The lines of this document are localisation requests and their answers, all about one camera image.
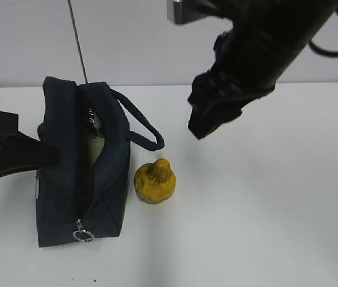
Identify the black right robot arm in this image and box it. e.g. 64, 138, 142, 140
188, 1, 338, 139

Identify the dark blue insulated lunch bag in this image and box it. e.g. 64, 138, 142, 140
36, 77, 164, 248

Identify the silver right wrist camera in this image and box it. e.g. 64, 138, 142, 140
166, 0, 236, 25

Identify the silver zipper pull ring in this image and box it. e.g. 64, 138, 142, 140
72, 218, 94, 243

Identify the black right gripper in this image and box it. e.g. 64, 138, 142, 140
188, 30, 275, 140

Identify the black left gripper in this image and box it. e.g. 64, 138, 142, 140
0, 111, 60, 178

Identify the green lidded glass food container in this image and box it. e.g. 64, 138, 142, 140
85, 138, 105, 167

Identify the yellow toy pumpkin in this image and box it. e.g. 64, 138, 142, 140
134, 158, 177, 203

